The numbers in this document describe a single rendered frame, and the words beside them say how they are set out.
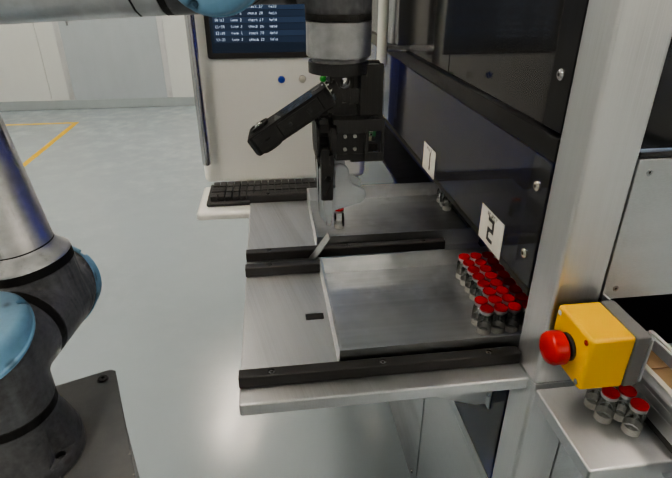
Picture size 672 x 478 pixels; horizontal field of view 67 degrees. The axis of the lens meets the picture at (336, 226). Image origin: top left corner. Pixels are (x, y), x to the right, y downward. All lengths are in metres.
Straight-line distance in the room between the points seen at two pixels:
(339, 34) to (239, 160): 1.05
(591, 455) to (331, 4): 0.59
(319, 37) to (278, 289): 0.49
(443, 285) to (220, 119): 0.89
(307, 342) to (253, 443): 1.07
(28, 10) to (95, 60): 5.85
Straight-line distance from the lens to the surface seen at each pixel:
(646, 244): 0.72
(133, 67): 6.29
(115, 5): 0.50
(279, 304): 0.88
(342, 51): 0.58
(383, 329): 0.82
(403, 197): 1.29
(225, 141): 1.58
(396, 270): 0.97
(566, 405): 0.77
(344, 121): 0.60
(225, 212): 1.41
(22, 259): 0.80
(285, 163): 1.59
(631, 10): 0.60
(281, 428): 1.87
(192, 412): 1.97
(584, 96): 0.63
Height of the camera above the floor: 1.39
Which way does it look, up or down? 27 degrees down
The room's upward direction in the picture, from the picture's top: straight up
